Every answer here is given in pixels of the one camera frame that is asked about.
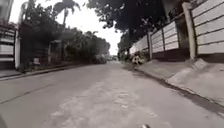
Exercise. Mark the white barred gate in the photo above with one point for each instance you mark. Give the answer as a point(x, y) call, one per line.
point(6, 50)

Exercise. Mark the person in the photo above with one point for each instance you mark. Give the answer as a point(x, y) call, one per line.
point(136, 60)

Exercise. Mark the dark fence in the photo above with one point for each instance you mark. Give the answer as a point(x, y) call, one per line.
point(33, 50)

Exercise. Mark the white slatted fence wall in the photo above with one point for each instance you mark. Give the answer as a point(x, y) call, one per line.
point(206, 31)

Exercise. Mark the narrow grey pavement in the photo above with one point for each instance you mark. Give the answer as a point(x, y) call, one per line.
point(13, 74)

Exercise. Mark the grey concrete road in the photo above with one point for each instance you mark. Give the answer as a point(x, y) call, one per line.
point(100, 93)

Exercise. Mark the grey concrete pavement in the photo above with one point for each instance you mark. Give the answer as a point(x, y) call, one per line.
point(195, 77)

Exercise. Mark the large dark tree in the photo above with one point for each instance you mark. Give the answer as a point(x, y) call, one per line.
point(133, 16)

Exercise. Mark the row of trees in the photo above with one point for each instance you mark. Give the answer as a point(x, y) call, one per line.
point(85, 46)

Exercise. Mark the building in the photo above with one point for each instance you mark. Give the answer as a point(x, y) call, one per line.
point(4, 10)

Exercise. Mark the robot's own part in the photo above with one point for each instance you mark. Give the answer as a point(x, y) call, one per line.
point(145, 126)

